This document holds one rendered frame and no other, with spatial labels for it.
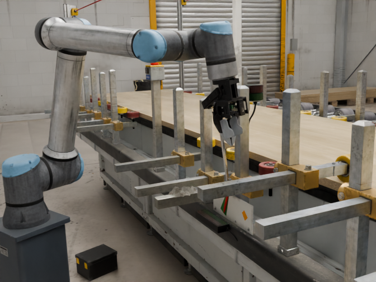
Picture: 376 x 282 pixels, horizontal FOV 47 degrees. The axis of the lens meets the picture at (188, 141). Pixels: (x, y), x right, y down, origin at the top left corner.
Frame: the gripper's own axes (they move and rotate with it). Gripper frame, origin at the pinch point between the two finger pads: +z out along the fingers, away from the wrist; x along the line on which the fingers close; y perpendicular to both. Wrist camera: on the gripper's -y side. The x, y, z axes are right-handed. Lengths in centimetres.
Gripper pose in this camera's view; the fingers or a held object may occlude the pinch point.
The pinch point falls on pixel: (229, 141)
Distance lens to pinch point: 138.0
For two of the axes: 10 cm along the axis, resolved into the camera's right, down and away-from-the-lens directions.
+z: 1.7, 9.6, 2.2
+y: 5.2, 1.0, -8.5
